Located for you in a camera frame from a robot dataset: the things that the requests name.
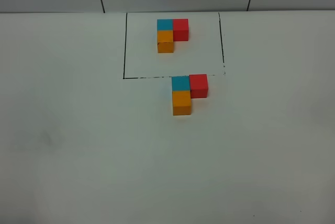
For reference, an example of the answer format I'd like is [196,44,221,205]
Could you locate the red template block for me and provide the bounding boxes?
[173,19,189,41]

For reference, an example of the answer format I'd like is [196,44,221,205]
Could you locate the blue template block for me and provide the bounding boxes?
[157,19,173,31]

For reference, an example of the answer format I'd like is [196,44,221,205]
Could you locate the orange template block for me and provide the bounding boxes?
[157,30,174,53]

